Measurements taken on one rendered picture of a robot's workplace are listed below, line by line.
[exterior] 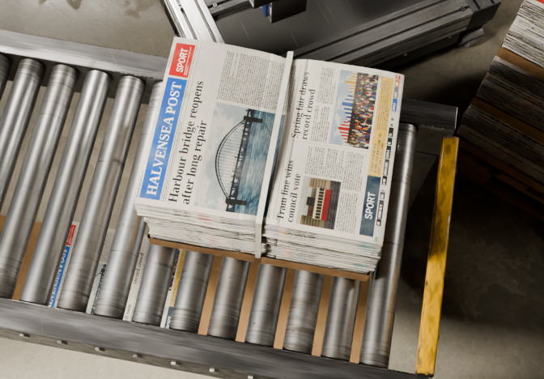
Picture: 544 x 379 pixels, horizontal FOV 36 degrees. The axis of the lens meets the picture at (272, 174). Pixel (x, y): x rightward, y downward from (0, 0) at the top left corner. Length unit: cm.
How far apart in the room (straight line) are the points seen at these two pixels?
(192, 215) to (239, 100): 19
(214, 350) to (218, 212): 28
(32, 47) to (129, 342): 59
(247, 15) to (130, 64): 79
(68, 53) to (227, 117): 45
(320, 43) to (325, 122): 101
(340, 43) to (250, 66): 98
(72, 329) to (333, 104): 57
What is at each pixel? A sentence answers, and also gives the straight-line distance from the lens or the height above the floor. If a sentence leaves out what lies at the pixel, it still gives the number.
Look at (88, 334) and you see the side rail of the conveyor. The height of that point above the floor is 80.
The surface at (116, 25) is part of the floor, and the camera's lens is 259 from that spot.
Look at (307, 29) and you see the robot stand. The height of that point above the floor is 21.
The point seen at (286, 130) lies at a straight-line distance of 126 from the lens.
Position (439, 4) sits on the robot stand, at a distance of 238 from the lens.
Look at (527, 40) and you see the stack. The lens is 180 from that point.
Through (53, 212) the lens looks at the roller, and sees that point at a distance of 149.
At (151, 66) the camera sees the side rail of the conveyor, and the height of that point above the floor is 80.
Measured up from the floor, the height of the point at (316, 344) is 0.
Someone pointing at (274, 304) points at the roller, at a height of 80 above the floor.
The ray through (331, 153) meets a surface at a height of 103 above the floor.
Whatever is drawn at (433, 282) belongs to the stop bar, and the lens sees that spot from 143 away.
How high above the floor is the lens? 217
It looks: 68 degrees down
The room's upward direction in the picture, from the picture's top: 4 degrees clockwise
